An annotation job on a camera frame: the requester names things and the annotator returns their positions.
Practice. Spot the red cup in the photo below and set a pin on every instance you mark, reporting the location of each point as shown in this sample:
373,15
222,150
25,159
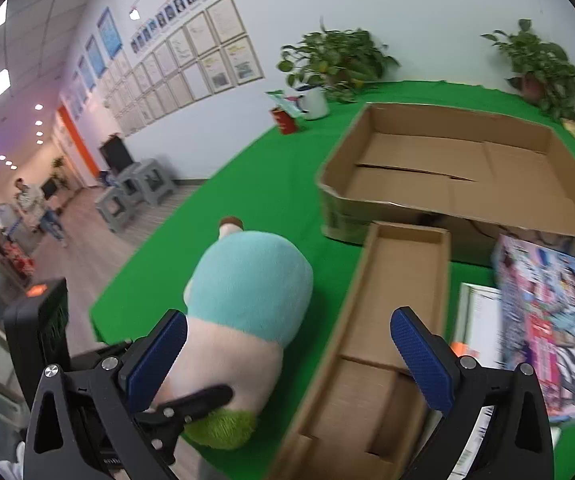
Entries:
285,122

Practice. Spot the colourful printed book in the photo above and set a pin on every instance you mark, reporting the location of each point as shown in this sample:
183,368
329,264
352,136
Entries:
542,310

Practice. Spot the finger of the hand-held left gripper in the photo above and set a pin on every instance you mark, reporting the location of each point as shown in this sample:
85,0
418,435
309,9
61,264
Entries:
192,402

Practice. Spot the grey plastic stool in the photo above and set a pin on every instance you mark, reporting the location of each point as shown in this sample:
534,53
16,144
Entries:
130,185
155,180
114,207

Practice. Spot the wall of framed certificates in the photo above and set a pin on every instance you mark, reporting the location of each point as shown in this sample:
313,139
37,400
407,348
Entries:
192,65

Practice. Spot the white enamel mug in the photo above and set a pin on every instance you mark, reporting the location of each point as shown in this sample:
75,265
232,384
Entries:
315,102

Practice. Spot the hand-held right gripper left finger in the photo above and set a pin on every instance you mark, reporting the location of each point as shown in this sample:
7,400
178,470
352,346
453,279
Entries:
157,360

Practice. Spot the blue wall poster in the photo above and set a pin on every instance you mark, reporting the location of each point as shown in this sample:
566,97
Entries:
109,34
94,56

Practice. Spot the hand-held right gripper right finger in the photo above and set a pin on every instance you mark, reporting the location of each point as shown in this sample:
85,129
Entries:
420,360

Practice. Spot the black monitor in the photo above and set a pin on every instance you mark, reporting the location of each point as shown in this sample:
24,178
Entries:
116,155

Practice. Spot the narrow cardboard box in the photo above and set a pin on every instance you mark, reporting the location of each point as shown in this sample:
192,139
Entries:
397,280

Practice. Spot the bushy green potted plant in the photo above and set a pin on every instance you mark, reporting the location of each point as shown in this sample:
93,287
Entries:
337,55

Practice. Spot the green and white packet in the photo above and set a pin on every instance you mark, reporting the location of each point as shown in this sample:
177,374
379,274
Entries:
280,97

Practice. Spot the green plant in brown pot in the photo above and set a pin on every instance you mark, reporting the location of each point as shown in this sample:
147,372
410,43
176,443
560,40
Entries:
542,60

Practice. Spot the large shallow cardboard box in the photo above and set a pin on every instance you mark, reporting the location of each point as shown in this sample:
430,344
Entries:
417,160

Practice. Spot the teal and pink plush toy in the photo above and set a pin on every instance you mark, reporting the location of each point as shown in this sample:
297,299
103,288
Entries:
252,280

